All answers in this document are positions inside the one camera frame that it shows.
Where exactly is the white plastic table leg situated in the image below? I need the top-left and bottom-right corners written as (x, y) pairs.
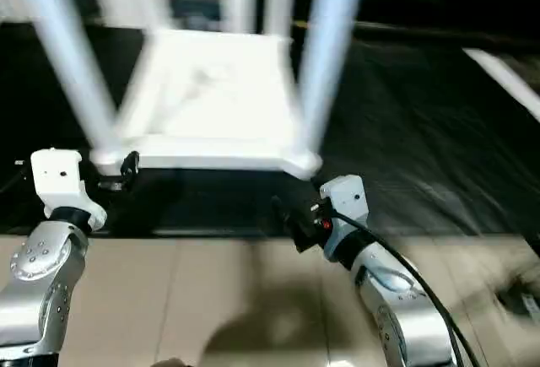
top-left (118, 0), bottom-right (174, 43)
top-left (13, 0), bottom-right (123, 161)
top-left (294, 0), bottom-right (370, 165)
top-left (264, 0), bottom-right (298, 40)

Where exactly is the black work mat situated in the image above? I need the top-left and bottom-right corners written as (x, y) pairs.
top-left (0, 21), bottom-right (540, 240)

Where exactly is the white plastic table top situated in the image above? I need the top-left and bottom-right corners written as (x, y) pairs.
top-left (89, 30), bottom-right (324, 181)

